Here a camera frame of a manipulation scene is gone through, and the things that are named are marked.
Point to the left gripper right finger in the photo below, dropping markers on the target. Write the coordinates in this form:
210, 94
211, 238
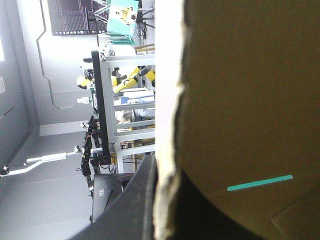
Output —
197, 220

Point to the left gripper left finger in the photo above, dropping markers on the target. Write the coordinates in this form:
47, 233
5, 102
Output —
135, 200

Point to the brown cardboard box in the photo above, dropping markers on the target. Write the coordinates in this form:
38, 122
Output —
250, 100

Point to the black jointed stand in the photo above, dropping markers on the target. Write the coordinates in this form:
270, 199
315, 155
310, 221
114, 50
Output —
86, 155

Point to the white metal rack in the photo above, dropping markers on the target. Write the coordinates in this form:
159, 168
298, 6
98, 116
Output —
110, 105

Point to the black flat panel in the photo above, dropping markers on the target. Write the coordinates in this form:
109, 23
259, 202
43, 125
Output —
100, 100

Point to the yellow robot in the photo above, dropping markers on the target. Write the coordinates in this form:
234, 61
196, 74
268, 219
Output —
125, 83

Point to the teal covered table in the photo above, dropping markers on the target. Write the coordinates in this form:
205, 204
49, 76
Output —
122, 17

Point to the dark wall display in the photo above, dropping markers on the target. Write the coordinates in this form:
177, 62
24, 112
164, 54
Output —
70, 17

